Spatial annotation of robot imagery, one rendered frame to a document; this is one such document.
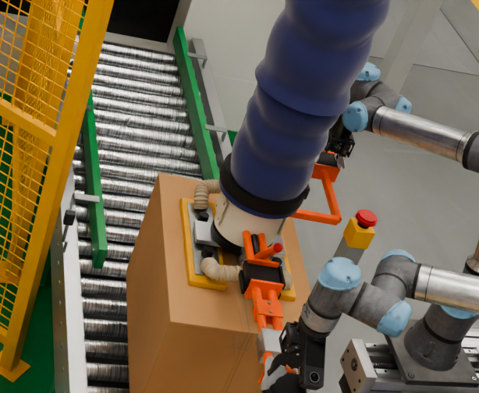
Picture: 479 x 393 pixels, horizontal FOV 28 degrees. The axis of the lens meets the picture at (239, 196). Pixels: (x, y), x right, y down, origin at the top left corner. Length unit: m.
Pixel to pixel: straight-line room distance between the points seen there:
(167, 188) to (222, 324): 0.53
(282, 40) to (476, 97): 4.46
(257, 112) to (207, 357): 0.62
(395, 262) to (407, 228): 2.97
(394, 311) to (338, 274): 0.13
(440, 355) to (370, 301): 0.72
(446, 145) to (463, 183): 3.19
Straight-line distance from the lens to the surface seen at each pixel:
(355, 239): 3.06
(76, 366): 2.86
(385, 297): 1.94
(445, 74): 6.71
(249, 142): 2.38
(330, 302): 1.94
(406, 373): 2.59
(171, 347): 2.44
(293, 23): 2.21
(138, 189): 3.62
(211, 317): 2.42
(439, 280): 2.02
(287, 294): 2.55
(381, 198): 5.14
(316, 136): 2.34
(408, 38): 5.47
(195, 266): 2.51
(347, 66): 2.22
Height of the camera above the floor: 2.69
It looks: 35 degrees down
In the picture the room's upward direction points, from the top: 22 degrees clockwise
